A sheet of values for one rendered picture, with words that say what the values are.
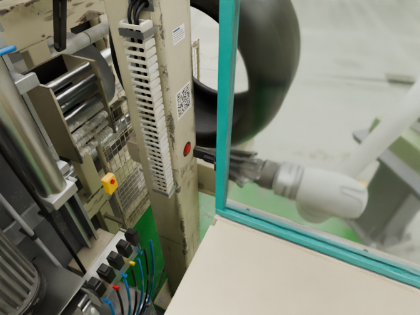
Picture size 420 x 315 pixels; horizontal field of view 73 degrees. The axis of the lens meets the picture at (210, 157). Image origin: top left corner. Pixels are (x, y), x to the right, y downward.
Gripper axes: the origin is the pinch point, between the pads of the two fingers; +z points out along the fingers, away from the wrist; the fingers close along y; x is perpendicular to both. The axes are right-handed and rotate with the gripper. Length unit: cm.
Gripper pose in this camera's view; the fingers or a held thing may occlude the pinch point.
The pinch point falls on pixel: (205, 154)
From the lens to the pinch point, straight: 79.2
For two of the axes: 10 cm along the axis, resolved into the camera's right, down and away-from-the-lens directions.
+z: -9.1, -2.8, 3.0
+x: 0.0, 7.3, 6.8
